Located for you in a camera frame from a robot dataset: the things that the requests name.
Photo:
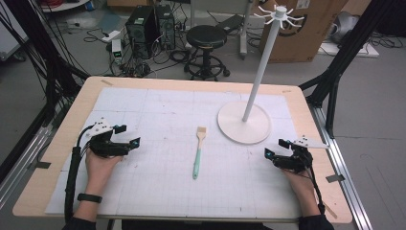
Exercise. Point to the person's right hand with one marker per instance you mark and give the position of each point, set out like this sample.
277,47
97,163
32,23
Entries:
297,183

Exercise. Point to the person's left hand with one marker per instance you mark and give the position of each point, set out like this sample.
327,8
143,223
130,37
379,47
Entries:
99,169

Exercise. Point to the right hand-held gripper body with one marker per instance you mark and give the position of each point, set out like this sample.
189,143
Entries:
295,159

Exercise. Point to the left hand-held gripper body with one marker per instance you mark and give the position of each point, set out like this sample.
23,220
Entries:
105,147

